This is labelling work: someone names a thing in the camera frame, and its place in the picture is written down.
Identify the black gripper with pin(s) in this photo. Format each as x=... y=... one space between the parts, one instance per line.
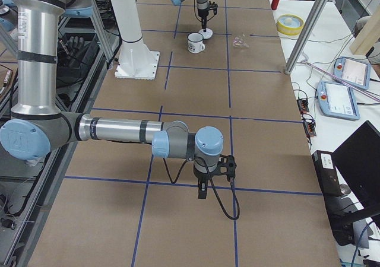
x=203 y=14
x=203 y=177

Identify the white cup lid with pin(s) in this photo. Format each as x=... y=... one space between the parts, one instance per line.
x=206 y=33

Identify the white enamel mug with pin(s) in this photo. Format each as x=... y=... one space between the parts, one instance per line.
x=195 y=43

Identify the yellow white bowl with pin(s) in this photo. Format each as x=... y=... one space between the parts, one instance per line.
x=289 y=24

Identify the near orange connector board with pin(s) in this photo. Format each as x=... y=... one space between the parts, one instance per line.
x=309 y=127

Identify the orange connector board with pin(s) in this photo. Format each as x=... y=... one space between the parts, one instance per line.
x=302 y=104
x=309 y=127

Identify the black box with label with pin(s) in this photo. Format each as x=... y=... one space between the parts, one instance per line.
x=326 y=173

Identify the far orange connector board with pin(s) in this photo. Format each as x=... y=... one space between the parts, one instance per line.
x=302 y=104

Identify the near blue teach pendant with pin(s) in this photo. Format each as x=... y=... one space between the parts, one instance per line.
x=337 y=100

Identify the blue teach pendant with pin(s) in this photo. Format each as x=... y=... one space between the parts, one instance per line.
x=355 y=72
x=337 y=100

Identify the black monitor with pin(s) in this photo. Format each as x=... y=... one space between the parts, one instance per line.
x=357 y=160

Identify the far blue teach pendant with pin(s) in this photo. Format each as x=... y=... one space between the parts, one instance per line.
x=355 y=72

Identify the wooden plank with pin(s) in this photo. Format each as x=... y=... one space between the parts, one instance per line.
x=366 y=33

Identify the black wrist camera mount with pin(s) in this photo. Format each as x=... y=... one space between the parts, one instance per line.
x=213 y=7

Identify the white camera pole base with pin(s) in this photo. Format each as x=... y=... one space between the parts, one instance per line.
x=135 y=60

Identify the grey aluminium post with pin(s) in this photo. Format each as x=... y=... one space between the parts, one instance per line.
x=311 y=20

